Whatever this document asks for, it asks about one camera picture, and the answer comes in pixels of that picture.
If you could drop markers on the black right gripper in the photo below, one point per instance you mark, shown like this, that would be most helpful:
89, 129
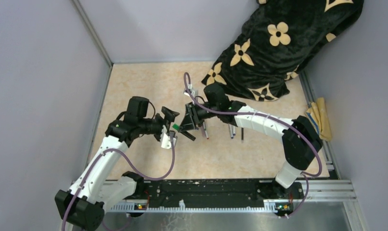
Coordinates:
192, 120

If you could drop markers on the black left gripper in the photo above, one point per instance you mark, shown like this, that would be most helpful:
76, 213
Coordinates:
162, 124

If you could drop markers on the green black marker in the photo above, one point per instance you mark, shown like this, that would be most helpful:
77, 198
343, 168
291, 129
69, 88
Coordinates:
188, 135

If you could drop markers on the green cap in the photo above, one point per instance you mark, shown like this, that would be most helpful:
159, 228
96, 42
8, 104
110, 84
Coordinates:
175, 126

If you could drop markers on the blue cap white marker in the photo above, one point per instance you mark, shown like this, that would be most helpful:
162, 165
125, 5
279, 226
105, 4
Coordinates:
232, 131

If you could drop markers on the thin black pen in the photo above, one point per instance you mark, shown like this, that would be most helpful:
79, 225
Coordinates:
242, 135

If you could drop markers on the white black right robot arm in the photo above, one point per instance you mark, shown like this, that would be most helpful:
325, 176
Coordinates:
300, 140

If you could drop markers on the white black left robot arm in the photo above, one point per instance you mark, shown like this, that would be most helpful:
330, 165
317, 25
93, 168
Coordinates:
98, 172

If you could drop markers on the black cream flower blanket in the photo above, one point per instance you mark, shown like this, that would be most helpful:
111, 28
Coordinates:
277, 42

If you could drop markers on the yellow blue folded cloth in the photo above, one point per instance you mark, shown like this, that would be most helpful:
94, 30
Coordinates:
317, 115

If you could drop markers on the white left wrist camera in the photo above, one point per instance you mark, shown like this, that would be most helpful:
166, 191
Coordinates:
168, 138

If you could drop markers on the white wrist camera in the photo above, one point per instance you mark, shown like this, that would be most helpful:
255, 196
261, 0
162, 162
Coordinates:
168, 138
188, 90

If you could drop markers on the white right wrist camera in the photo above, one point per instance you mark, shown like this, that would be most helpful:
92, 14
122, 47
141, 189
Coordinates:
188, 90

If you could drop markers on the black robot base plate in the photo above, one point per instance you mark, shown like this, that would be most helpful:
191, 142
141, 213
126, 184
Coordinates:
214, 193

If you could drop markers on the aluminium rail frame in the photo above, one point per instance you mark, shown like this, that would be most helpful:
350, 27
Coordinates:
314, 190

